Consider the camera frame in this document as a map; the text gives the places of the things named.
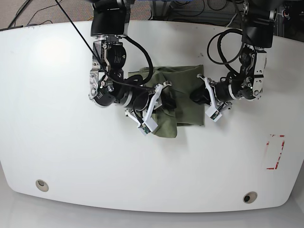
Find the table cable grommet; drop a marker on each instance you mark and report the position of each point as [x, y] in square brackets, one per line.
[42, 185]
[250, 197]

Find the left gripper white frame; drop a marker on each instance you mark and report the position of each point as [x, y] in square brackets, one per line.
[206, 95]

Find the olive green t-shirt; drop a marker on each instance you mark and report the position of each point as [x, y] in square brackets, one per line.
[183, 82]

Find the right table cable grommet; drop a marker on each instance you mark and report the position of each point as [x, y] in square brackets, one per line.
[250, 197]

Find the left table cable grommet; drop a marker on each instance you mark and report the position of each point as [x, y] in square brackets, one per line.
[42, 185]

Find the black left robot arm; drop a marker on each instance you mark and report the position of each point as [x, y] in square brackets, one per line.
[246, 70]

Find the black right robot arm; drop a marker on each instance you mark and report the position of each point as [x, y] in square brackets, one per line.
[107, 82]

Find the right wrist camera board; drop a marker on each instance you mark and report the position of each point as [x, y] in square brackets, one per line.
[144, 129]

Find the red tape rectangle marking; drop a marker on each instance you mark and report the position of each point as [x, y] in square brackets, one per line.
[273, 152]

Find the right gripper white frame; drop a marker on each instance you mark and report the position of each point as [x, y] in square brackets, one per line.
[144, 103]

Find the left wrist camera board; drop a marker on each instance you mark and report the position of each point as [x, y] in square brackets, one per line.
[215, 116]

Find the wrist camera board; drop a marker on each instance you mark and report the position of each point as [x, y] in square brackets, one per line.
[144, 129]
[215, 116]

